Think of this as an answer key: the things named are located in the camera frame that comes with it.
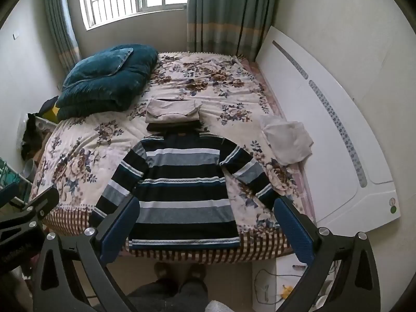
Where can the beige folded garment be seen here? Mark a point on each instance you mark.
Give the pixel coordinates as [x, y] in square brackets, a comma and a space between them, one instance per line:
[172, 110]

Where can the yellow bag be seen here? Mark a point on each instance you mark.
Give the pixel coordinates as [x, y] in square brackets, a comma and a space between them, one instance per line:
[52, 114]

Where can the teal pillow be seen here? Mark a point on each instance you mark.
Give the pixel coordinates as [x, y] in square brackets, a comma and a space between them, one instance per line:
[97, 65]

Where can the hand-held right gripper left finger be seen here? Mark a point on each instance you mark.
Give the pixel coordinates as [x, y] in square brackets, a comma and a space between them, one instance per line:
[119, 229]

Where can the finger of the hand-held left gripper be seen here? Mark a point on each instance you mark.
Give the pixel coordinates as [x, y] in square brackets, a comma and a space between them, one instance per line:
[42, 201]

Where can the person's legs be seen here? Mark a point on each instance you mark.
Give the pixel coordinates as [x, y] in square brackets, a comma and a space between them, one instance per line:
[169, 295]

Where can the white bedside cabinet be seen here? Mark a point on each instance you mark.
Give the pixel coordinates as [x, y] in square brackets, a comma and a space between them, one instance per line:
[269, 282]

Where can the white folded cloth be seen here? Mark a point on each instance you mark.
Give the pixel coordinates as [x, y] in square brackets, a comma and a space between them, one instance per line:
[286, 143]

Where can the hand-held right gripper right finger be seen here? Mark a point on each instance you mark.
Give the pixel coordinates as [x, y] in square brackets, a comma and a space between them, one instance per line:
[292, 230]

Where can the teal quilt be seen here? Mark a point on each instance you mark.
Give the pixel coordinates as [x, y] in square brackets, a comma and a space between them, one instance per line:
[107, 94]

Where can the grey slipper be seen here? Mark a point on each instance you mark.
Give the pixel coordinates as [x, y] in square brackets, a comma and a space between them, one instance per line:
[197, 271]
[164, 270]

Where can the green basket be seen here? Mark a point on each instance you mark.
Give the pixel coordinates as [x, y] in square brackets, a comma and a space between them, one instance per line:
[8, 172]

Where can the striped knit sweater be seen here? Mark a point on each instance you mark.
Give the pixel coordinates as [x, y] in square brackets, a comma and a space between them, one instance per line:
[188, 195]

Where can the dark folded garment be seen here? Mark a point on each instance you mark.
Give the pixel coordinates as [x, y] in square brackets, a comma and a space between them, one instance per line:
[172, 127]

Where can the black cloth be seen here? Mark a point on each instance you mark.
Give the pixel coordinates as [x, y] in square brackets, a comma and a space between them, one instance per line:
[31, 136]

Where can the floral bed sheet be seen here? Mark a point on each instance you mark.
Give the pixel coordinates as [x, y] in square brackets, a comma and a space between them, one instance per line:
[208, 78]

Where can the white headboard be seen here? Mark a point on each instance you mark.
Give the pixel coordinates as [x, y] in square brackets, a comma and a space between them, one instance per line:
[321, 156]

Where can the grey bucket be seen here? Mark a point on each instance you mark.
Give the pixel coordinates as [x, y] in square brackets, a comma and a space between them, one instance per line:
[31, 170]

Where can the green striped curtain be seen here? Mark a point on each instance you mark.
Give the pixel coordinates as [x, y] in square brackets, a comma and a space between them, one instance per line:
[227, 13]
[61, 22]

